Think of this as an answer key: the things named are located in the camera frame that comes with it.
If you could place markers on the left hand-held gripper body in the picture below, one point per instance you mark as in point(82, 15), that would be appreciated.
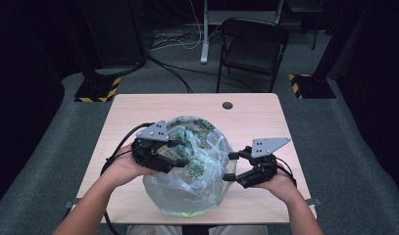
point(151, 156)

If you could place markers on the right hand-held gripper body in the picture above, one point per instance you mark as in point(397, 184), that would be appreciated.
point(260, 169)

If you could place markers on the grey mesh waste bin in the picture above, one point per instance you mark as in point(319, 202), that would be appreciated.
point(163, 150)

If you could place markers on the clear plastic bag green print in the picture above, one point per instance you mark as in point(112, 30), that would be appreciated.
point(193, 192)

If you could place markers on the person's right hand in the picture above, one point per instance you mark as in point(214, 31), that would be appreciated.
point(282, 187)

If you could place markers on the person's left hand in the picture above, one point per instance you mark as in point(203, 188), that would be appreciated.
point(123, 169)

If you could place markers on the black table grommet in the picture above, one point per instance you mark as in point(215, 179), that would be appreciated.
point(227, 105)

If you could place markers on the person's light trousers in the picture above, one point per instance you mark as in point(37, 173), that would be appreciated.
point(154, 230)

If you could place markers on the black stand base yellow stripes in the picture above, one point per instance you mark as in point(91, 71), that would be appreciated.
point(313, 86)
point(99, 89)

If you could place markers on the black folding chair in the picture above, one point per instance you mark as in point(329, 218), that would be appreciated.
point(252, 52)

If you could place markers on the white metal desk frame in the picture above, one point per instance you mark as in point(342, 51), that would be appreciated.
point(205, 39)

